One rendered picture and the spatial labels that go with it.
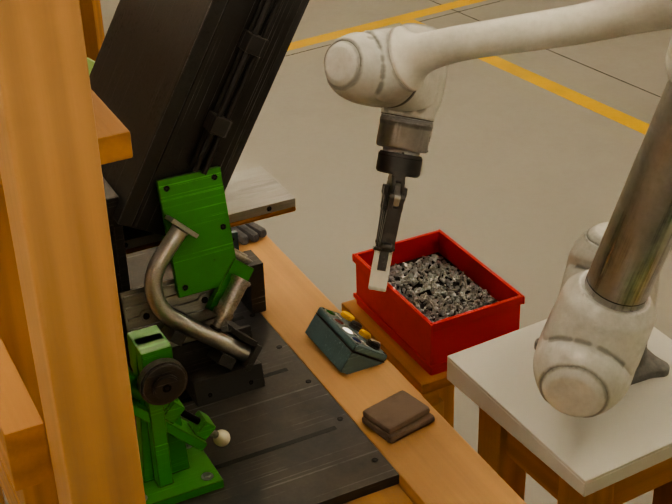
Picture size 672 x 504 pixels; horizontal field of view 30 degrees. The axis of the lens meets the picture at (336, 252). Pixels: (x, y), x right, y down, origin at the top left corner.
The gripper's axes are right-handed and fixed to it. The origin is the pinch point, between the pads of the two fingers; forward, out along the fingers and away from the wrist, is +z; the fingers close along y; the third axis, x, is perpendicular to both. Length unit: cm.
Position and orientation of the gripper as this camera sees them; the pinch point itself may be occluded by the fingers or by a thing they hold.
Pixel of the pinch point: (380, 270)
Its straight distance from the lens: 212.9
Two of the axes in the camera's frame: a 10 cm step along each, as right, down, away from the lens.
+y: -0.6, -1.2, 9.9
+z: -1.7, 9.8, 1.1
